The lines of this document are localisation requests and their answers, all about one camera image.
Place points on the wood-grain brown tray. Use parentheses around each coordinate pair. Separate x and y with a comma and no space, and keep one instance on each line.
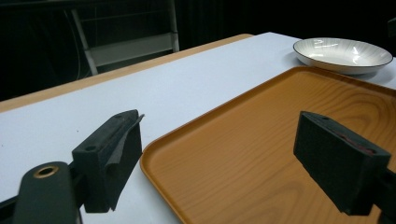
(267,149)

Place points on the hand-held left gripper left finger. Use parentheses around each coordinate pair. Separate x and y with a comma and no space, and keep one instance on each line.
(102,161)

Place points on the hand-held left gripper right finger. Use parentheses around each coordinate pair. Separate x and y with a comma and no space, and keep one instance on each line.
(336,161)

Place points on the white ceramic bowl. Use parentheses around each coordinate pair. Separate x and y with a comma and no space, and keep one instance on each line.
(342,53)

